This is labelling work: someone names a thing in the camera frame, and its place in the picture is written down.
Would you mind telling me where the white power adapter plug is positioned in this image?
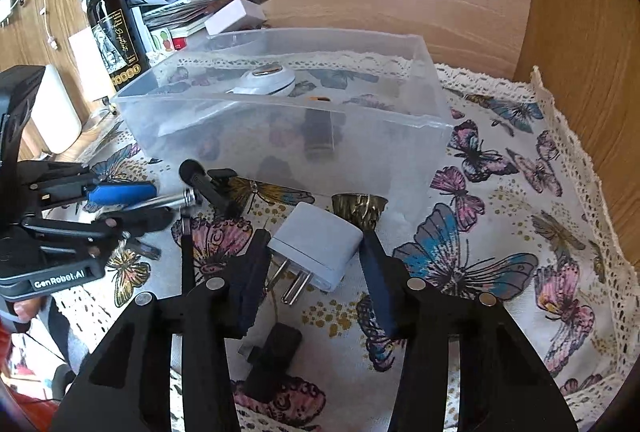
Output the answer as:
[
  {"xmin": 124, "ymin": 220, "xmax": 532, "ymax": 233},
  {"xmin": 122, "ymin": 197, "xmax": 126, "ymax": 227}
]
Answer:
[{"xmin": 265, "ymin": 202, "xmax": 364, "ymax": 305}]

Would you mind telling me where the white card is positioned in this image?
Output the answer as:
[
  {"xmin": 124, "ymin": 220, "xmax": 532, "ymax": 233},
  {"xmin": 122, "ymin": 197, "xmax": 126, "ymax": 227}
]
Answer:
[{"xmin": 68, "ymin": 26, "xmax": 121, "ymax": 104}]

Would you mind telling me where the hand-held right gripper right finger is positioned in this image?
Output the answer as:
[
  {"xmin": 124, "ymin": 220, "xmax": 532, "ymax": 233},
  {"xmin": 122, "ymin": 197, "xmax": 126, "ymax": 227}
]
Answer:
[{"xmin": 361, "ymin": 230, "xmax": 581, "ymax": 432}]

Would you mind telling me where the white round device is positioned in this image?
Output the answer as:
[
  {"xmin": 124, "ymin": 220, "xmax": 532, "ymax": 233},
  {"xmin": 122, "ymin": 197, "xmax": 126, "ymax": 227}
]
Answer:
[{"xmin": 225, "ymin": 65, "xmax": 297, "ymax": 96}]

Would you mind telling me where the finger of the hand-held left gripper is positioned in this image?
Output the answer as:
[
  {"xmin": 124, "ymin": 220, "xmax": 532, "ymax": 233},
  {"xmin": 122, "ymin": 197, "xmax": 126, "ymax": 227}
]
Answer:
[
  {"xmin": 30, "ymin": 177, "xmax": 157, "ymax": 209},
  {"xmin": 22, "ymin": 207, "xmax": 173, "ymax": 245}
]

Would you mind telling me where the stack of books and papers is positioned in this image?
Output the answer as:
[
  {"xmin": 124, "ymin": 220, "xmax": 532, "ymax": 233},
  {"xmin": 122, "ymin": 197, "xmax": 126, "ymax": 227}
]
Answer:
[{"xmin": 116, "ymin": 0, "xmax": 271, "ymax": 68}]

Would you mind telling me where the white charging cable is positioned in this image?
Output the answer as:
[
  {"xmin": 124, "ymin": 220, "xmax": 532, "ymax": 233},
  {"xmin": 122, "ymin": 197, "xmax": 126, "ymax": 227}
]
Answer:
[{"xmin": 36, "ymin": 0, "xmax": 58, "ymax": 52}]

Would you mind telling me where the black usb adapter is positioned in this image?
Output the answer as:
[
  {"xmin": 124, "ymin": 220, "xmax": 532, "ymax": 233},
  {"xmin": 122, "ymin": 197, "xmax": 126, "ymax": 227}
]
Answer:
[{"xmin": 239, "ymin": 323, "xmax": 304, "ymax": 403}]

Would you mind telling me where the brass bell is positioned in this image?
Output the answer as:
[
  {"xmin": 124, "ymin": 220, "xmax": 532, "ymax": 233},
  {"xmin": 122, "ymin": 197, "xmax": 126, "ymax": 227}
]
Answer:
[{"xmin": 331, "ymin": 193, "xmax": 390, "ymax": 233}]

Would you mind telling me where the butterfly print tablecloth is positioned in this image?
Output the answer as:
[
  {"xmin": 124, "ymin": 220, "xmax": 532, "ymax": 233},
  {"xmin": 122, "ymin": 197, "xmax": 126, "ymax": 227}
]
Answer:
[{"xmin": 50, "ymin": 49, "xmax": 631, "ymax": 432}]

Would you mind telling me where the clear plastic storage box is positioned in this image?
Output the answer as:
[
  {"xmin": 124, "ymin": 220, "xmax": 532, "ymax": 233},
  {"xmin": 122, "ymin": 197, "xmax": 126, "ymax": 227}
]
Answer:
[{"xmin": 111, "ymin": 27, "xmax": 455, "ymax": 208}]

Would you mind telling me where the white appliance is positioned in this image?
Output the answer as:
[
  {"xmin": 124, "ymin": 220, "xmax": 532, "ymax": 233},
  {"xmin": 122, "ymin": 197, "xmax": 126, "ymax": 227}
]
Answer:
[{"xmin": 25, "ymin": 64, "xmax": 83, "ymax": 155}]

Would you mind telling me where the dark wine bottle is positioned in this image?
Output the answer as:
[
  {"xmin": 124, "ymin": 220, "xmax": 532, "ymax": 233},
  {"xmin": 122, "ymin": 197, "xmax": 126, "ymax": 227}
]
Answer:
[{"xmin": 86, "ymin": 0, "xmax": 151, "ymax": 94}]

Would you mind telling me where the white small box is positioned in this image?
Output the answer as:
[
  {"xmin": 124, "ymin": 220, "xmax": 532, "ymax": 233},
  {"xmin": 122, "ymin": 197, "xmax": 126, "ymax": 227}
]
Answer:
[{"xmin": 205, "ymin": 0, "xmax": 267, "ymax": 36}]

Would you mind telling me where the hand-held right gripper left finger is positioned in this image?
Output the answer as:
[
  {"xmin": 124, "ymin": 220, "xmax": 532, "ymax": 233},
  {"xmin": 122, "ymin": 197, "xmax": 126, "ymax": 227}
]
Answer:
[{"xmin": 47, "ymin": 228, "xmax": 272, "ymax": 432}]

